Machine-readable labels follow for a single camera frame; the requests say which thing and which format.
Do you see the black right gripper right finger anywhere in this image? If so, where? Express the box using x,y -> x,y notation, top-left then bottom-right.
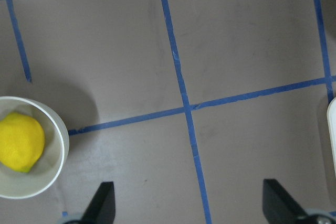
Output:
262,179 -> 309,223

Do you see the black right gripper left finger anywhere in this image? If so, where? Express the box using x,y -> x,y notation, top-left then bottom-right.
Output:
80,182 -> 116,223

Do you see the cream ceramic bowl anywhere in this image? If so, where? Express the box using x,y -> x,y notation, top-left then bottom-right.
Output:
1,96 -> 69,199

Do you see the yellow lemon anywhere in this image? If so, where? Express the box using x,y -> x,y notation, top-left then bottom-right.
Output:
1,112 -> 45,173

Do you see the cream rectangular tray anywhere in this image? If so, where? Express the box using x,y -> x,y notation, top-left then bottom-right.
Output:
327,98 -> 336,171

